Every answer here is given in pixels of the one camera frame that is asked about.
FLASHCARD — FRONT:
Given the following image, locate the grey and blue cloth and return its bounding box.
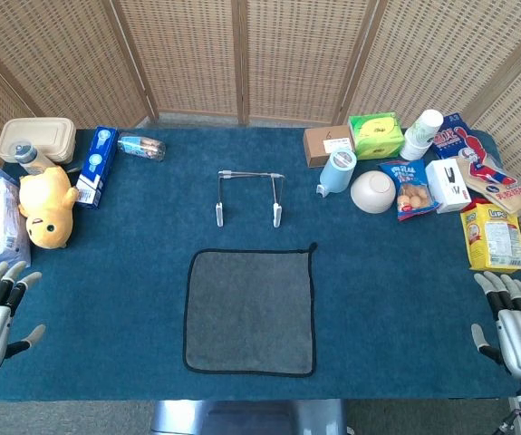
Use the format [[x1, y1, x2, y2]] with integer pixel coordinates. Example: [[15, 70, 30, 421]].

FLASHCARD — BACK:
[[182, 242, 319, 378]]

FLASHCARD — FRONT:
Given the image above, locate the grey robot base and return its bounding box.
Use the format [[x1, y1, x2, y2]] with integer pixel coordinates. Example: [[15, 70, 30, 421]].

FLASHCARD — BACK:
[[150, 399, 350, 435]]

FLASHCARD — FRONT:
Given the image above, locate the yellow tea bag pack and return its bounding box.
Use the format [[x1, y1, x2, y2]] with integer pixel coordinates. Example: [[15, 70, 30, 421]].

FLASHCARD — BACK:
[[459, 198, 521, 275]]

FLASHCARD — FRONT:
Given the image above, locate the teal carpet table cover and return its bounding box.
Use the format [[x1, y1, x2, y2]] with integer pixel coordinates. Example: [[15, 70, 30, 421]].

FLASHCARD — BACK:
[[0, 126, 521, 402]]

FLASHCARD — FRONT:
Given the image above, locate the yellow plush toy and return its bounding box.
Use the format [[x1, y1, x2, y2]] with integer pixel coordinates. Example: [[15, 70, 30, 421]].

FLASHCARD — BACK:
[[17, 166, 81, 250]]

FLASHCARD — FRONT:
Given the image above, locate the beige bag with red text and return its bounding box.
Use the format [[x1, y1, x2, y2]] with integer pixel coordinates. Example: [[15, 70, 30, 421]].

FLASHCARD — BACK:
[[457, 153, 521, 216]]

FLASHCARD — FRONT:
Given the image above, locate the bottle with grey cap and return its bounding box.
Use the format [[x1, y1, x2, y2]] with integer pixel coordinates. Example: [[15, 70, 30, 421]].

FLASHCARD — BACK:
[[14, 140, 57, 177]]

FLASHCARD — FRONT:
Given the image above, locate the white box with black print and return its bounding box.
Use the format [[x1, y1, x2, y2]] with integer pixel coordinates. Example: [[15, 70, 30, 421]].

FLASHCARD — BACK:
[[424, 158, 473, 215]]

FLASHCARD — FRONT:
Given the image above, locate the blue cookie snack bag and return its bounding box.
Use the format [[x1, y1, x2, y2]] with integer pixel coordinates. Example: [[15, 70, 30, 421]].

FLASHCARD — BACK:
[[379, 158, 441, 222]]

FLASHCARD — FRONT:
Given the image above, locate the blue toothpaste box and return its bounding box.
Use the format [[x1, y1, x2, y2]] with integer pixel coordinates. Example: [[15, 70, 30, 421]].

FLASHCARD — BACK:
[[74, 125, 120, 209]]

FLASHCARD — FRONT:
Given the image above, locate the beige lidded lunch box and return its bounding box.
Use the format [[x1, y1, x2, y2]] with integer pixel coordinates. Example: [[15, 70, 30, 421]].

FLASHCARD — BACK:
[[0, 117, 78, 165]]

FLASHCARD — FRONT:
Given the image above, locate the cream upturned bowl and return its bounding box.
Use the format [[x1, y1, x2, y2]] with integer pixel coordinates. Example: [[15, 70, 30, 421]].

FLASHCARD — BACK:
[[349, 169, 397, 215]]

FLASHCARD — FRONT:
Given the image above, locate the blue box with red figure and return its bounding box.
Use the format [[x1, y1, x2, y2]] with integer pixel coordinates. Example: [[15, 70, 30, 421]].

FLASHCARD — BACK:
[[431, 111, 500, 162]]

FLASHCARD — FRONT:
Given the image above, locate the stack of paper cups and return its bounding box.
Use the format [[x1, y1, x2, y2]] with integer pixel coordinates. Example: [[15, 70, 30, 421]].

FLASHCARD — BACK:
[[399, 109, 445, 161]]

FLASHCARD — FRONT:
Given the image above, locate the clear plastic snack bottle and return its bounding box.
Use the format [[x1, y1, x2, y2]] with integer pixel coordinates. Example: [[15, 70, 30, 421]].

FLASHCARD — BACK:
[[117, 131, 167, 163]]

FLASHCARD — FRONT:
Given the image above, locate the light blue cylindrical container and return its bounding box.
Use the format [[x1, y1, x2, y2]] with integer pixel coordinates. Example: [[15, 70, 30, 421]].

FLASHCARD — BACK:
[[316, 147, 358, 198]]

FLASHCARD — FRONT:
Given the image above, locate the green tissue pack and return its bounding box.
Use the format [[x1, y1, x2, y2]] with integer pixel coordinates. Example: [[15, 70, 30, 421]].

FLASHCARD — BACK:
[[348, 111, 405, 160]]

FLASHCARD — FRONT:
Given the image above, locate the brown cardboard box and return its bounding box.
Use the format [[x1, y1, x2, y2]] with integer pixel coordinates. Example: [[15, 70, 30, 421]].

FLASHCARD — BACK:
[[303, 125, 356, 169]]

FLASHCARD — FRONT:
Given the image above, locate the wicker folding screen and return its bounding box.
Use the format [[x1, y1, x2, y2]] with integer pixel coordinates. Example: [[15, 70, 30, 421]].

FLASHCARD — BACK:
[[0, 0, 521, 318]]

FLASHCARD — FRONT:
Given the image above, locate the metal wire stand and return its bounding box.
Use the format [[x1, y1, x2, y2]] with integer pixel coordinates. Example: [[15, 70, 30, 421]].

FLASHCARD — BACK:
[[215, 169, 287, 229]]

